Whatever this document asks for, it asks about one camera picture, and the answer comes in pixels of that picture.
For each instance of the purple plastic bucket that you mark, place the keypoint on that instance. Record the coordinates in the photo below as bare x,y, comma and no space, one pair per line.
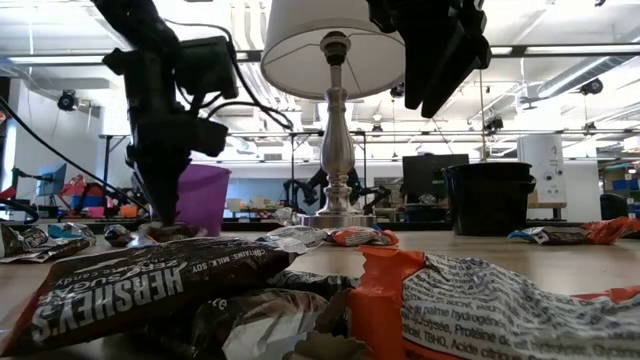
205,200

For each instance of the brown Hershey's candy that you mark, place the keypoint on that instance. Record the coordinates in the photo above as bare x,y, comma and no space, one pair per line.
567,235
27,237
45,253
118,235
260,320
140,295
170,233
315,282

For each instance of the shelf with blue bins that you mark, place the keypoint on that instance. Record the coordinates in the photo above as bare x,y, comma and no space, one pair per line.
622,182

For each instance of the wooden side table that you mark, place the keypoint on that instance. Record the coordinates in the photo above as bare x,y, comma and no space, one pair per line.
545,205

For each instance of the blue screen monitor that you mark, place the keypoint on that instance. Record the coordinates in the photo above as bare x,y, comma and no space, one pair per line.
52,180

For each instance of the black aluminium table frame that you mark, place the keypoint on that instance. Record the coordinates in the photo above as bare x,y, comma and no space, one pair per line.
250,226

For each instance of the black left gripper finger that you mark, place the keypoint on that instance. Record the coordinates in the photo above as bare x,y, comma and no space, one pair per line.
175,180
152,185

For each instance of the silver ceiling duct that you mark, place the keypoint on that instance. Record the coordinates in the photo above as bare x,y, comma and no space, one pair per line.
575,75

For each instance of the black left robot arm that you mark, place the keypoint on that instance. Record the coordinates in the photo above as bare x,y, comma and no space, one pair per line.
135,25

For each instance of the black plastic bucket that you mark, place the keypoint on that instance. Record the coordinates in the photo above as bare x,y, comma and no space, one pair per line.
490,200

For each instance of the white shade silver table lamp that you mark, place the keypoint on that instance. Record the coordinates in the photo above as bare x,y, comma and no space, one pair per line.
336,150

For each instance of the ceiling light strip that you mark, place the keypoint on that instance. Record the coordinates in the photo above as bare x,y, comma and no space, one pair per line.
580,49
55,59

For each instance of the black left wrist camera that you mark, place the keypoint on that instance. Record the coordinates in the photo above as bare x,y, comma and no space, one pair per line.
210,67

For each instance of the background black robot arm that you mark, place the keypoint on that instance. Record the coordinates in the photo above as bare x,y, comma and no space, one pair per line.
372,195
300,190

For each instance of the orange Reese's candy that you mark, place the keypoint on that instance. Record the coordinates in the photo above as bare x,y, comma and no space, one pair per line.
360,236
607,229
500,310

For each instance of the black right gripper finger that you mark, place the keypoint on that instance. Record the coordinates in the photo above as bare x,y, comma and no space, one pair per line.
465,55
417,70

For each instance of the black computer monitor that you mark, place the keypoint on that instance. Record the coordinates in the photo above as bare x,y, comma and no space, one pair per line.
425,172

